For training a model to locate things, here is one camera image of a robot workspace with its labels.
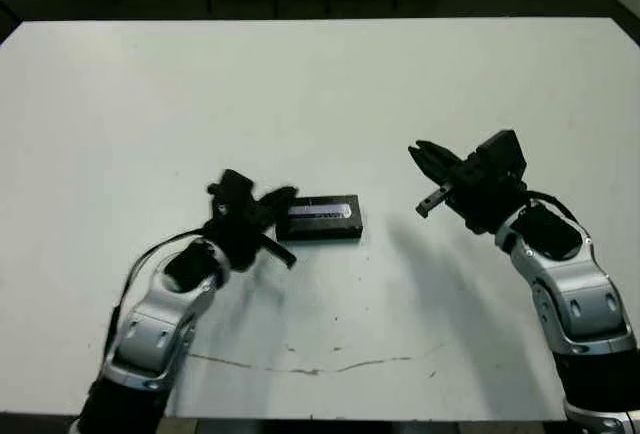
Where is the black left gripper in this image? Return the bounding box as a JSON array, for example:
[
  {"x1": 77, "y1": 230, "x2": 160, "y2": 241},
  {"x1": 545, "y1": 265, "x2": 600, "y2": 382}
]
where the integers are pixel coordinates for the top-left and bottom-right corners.
[{"x1": 202, "y1": 185, "x2": 300, "y2": 270}]

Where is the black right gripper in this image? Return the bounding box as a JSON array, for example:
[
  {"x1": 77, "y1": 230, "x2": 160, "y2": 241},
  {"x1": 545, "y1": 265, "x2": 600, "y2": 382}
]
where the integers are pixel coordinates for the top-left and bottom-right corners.
[{"x1": 408, "y1": 141, "x2": 531, "y2": 235}]

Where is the black box lid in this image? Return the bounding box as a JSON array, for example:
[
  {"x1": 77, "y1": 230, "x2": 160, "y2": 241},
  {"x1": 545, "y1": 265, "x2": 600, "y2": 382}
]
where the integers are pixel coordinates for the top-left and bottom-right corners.
[{"x1": 275, "y1": 193, "x2": 364, "y2": 244}]

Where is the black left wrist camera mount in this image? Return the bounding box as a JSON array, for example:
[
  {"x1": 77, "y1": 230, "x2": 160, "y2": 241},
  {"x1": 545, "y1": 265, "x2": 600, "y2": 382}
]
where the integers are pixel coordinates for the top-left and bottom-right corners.
[{"x1": 206, "y1": 168, "x2": 256, "y2": 208}]

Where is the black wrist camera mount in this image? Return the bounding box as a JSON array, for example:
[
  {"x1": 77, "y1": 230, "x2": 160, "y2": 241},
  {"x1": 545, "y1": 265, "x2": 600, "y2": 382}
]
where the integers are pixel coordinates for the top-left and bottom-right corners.
[
  {"x1": 474, "y1": 128, "x2": 526, "y2": 178},
  {"x1": 206, "y1": 168, "x2": 256, "y2": 208}
]

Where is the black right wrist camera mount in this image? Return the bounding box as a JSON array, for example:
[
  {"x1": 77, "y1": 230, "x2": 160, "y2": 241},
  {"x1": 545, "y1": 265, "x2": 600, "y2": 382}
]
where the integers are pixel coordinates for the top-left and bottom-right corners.
[{"x1": 474, "y1": 128, "x2": 526, "y2": 178}]

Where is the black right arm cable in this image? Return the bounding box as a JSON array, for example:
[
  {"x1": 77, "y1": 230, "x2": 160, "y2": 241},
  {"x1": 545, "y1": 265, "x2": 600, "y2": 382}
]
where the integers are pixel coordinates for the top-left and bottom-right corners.
[{"x1": 527, "y1": 191, "x2": 576, "y2": 220}]

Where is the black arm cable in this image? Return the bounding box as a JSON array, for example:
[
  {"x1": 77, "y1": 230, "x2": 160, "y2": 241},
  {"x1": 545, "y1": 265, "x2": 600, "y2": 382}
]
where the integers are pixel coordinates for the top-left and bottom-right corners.
[
  {"x1": 104, "y1": 226, "x2": 211, "y2": 355},
  {"x1": 527, "y1": 191, "x2": 576, "y2": 220}
]

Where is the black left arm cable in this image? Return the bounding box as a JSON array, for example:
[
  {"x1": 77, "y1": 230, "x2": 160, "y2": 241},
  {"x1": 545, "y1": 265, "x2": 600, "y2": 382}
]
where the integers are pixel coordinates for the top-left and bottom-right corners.
[{"x1": 104, "y1": 226, "x2": 211, "y2": 355}]

